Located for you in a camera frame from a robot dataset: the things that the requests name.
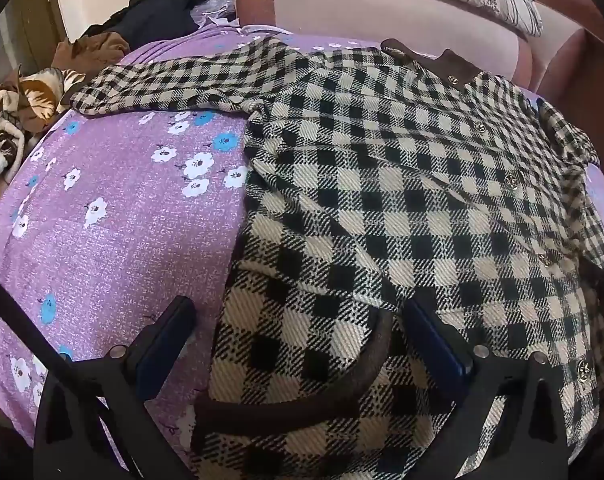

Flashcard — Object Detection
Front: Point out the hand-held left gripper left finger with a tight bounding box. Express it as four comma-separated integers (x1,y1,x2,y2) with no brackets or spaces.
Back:
34,296,198,480

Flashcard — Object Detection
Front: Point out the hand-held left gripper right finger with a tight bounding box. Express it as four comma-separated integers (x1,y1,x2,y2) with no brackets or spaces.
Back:
402,300,583,480

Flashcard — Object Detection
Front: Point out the black and cream checked coat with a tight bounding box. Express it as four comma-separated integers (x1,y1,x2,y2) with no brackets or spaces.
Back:
69,35,604,480

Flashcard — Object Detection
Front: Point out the black clothes pile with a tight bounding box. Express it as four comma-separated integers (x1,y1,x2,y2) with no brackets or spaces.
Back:
77,0,238,52

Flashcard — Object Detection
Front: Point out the purple floral bedsheet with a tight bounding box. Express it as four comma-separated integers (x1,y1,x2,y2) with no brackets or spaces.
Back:
0,25,604,480

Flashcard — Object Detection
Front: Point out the brown and white floral blanket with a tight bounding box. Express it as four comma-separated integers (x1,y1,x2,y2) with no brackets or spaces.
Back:
0,66,86,186

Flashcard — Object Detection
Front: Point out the brown garment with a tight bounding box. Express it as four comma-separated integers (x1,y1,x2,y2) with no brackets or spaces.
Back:
51,31,133,70

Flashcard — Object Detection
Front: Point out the clear plastic bag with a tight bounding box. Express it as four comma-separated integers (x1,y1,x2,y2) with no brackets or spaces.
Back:
192,0,241,28

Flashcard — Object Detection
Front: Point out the pink padded headboard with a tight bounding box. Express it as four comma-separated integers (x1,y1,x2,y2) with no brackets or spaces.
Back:
236,0,604,111

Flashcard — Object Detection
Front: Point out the wooden door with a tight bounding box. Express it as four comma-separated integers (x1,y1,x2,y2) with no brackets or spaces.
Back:
0,0,69,63

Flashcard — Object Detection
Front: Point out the black cable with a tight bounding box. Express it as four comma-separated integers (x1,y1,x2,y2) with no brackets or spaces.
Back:
0,262,195,480

